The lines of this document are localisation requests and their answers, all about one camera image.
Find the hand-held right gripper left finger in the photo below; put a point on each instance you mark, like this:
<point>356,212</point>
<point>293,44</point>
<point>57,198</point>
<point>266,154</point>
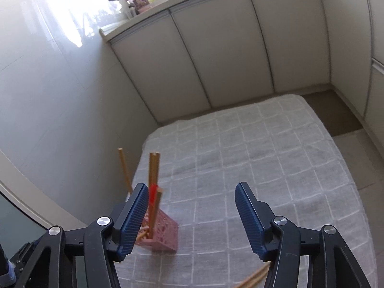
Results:
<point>133,219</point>

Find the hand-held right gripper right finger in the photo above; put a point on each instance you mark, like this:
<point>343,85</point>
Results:
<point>247,216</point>

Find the pink plastic basket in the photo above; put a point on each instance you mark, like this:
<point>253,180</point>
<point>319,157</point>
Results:
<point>165,231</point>

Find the grey checked cloth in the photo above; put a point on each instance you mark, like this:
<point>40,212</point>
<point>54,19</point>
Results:
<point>255,156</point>

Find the brown floor mat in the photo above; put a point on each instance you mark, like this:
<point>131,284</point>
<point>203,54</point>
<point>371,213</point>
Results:
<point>333,111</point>

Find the white cabinet door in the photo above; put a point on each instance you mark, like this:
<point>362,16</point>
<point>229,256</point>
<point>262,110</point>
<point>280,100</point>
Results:
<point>345,42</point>
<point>150,66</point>
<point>222,45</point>
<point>291,36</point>

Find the white drawer front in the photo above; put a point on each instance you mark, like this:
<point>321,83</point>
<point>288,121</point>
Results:
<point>376,96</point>
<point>376,21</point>

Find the small white bottle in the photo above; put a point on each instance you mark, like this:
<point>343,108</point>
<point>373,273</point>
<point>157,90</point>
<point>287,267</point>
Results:
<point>129,11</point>

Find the purple patterned box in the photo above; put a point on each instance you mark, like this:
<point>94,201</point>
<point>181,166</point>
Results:
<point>139,3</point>

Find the glass panel with curved frame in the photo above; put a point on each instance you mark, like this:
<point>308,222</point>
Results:
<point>18,216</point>

